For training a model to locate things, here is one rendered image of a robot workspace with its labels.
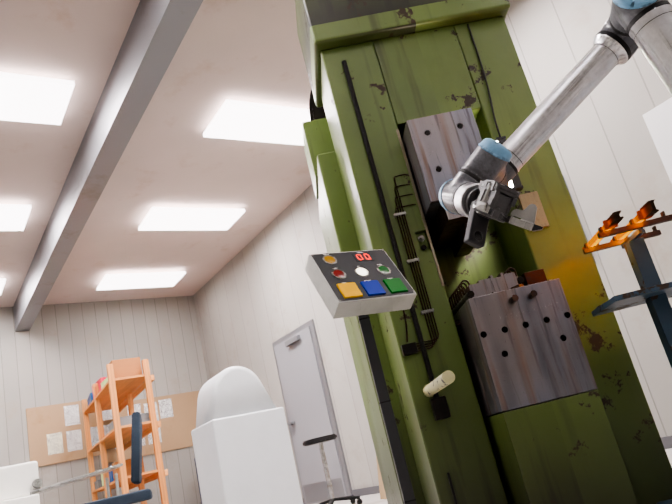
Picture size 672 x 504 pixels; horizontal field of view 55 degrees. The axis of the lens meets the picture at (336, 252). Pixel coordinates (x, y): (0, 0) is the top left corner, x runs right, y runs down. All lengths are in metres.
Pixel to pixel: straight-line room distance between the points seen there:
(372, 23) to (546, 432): 2.00
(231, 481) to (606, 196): 3.78
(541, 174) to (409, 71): 0.79
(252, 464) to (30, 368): 5.63
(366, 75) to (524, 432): 1.75
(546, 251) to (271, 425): 3.69
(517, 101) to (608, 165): 2.06
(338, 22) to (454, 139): 0.84
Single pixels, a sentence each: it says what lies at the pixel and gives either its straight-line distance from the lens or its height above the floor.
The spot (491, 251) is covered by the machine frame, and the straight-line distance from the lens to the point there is 3.26.
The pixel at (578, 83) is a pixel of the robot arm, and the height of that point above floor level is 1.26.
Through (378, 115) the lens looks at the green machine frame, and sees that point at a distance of 3.08.
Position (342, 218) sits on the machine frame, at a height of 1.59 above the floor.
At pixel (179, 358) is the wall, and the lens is 11.40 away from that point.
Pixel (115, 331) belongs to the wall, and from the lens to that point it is 11.22.
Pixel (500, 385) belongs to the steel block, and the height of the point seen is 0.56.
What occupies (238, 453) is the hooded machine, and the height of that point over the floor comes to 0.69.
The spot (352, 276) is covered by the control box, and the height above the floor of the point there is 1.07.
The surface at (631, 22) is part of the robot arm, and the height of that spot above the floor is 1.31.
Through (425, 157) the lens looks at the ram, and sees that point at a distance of 2.85.
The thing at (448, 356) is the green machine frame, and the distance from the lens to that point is 2.74.
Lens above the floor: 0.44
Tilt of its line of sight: 17 degrees up
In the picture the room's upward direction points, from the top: 14 degrees counter-clockwise
